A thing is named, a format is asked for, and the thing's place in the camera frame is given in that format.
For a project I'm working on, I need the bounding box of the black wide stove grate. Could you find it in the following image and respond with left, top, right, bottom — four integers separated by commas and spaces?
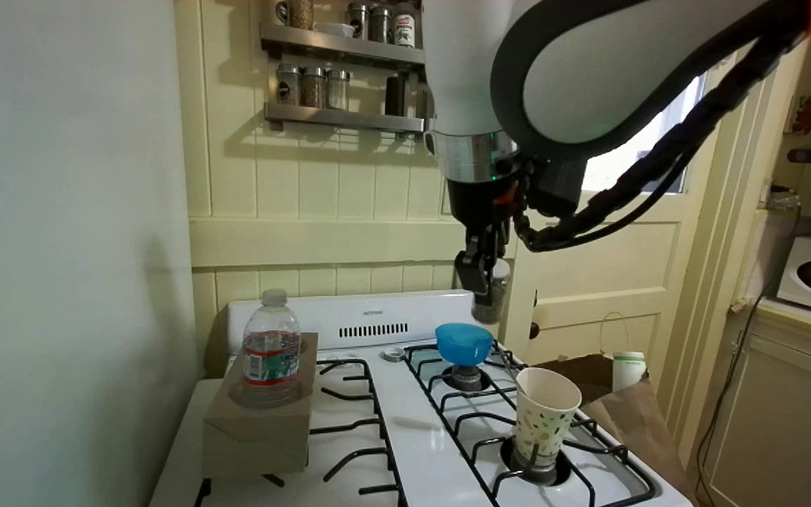
401, 341, 661, 507

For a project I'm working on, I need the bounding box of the brown cardboard box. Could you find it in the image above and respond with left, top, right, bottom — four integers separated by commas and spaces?
201, 330, 322, 480

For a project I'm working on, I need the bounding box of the wide brown spice jar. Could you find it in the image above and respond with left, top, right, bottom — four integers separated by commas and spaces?
270, 0, 315, 31

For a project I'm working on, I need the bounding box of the white label spice jar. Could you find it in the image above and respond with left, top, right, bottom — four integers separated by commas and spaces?
388, 3, 423, 52

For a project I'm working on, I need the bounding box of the clear plastic water bottle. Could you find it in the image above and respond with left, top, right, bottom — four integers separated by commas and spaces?
238, 289, 307, 408

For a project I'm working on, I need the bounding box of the black burner cap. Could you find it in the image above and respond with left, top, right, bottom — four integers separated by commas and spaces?
440, 363, 494, 394
499, 435, 575, 489

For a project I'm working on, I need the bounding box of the dark spice jar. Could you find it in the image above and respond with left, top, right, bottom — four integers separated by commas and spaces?
366, 3, 391, 45
347, 0, 371, 39

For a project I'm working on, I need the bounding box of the small white container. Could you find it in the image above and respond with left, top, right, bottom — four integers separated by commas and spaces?
608, 349, 650, 394

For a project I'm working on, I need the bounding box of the white gas stove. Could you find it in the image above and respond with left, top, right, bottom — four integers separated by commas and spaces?
146, 289, 697, 507

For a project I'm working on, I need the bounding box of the cream counter cabinet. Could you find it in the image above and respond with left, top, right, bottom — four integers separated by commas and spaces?
694, 297, 811, 507

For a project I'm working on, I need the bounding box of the cream panel door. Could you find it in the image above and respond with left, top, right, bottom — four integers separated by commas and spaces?
502, 55, 740, 372

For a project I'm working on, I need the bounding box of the long metal spice shelf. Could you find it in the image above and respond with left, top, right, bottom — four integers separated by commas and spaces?
263, 99, 440, 141

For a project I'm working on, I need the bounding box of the blue plastic bowl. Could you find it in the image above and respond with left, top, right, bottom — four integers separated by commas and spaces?
433, 322, 497, 372

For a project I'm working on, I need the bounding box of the dotted paper coffee cup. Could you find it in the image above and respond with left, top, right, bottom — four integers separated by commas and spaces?
512, 368, 585, 480

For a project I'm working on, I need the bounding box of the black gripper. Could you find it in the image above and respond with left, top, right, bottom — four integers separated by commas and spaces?
445, 176, 523, 303

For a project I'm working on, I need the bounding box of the black spice jar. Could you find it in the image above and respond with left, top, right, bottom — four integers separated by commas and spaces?
384, 72, 412, 120

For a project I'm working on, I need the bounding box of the black narrow stove grate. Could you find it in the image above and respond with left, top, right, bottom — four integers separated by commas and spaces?
192, 355, 412, 507

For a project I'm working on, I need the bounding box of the black power cord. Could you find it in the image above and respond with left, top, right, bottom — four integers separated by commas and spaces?
689, 297, 767, 507

